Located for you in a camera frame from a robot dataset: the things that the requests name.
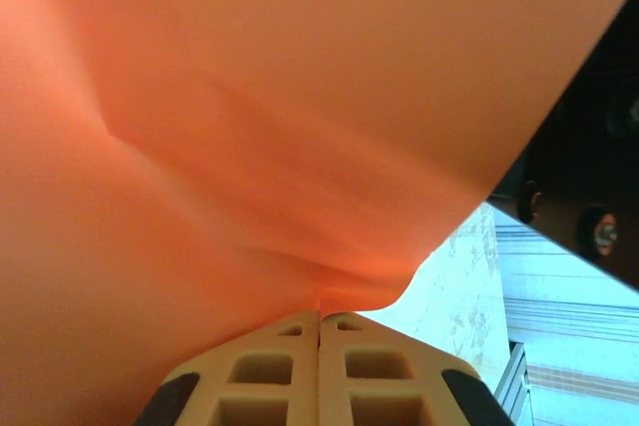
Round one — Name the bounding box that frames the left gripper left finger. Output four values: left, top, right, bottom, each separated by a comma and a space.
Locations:
132, 309, 320, 426

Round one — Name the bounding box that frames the orange wrapping paper sheet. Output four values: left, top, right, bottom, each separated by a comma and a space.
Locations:
0, 0, 639, 426

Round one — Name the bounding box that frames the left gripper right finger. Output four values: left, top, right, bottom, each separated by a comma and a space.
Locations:
319, 310, 515, 426

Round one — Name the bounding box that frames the aluminium side rail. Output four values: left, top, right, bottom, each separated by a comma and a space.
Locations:
498, 340, 533, 426

